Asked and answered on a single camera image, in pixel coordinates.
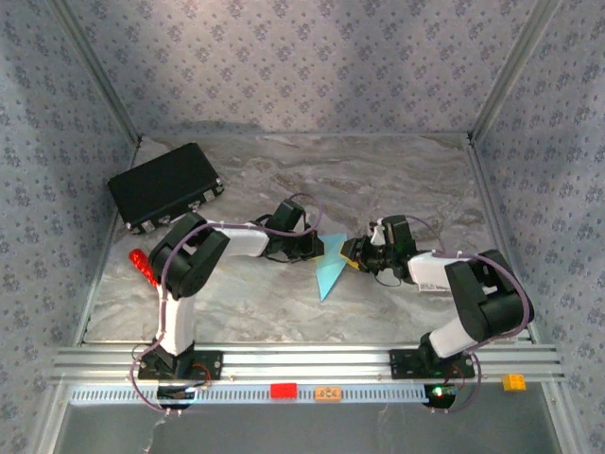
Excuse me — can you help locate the light blue paper sheet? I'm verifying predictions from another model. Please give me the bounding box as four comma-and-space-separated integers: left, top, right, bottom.
314, 234, 349, 303

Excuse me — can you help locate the black hard case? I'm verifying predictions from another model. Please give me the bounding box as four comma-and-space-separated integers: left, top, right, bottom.
106, 142, 226, 236

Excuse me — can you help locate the red glitter cylinder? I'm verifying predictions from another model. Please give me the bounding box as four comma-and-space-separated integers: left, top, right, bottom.
128, 247, 161, 288

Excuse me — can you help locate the aluminium side rail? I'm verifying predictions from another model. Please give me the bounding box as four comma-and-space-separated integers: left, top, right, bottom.
465, 134, 540, 345
75, 136, 143, 346

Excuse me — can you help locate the aluminium mounting rail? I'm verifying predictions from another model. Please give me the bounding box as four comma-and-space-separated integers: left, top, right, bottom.
51, 343, 566, 385

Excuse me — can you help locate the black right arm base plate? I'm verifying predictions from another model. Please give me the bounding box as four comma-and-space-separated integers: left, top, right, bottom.
388, 348, 476, 380

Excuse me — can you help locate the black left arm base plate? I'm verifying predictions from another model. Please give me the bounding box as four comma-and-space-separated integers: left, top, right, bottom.
136, 350, 224, 382

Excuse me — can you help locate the slotted grey cable duct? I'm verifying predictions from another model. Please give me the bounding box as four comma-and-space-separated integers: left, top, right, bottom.
69, 383, 467, 407

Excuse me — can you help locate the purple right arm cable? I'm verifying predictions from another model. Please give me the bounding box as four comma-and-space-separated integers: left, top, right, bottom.
404, 215, 536, 415

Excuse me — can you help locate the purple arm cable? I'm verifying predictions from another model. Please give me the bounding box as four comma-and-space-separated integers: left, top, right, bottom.
130, 192, 323, 417
404, 215, 536, 415

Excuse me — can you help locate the aluminium frame post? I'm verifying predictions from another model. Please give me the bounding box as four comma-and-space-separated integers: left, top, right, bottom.
467, 0, 568, 143
49, 0, 143, 143

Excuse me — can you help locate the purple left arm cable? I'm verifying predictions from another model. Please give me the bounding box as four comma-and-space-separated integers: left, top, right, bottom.
130, 192, 323, 417

